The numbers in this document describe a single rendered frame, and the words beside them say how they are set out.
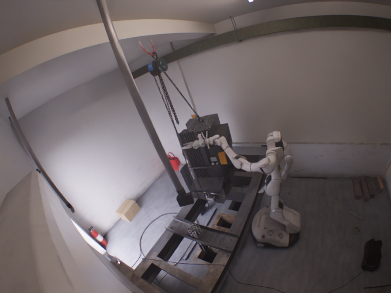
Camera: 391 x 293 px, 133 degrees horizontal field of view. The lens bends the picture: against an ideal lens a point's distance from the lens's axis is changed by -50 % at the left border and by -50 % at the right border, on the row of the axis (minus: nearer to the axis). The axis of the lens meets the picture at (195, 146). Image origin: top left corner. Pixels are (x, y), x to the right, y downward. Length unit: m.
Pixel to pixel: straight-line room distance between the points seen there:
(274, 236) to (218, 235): 0.71
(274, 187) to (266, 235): 0.76
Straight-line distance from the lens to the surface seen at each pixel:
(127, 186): 4.00
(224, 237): 1.94
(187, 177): 2.57
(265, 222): 2.41
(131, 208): 3.74
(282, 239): 2.30
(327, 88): 2.74
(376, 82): 3.00
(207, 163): 2.15
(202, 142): 1.64
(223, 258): 1.83
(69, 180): 3.46
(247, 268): 2.45
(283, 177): 2.00
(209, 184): 2.21
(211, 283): 1.77
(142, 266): 2.17
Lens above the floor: 2.33
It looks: 27 degrees down
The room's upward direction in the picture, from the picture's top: 20 degrees counter-clockwise
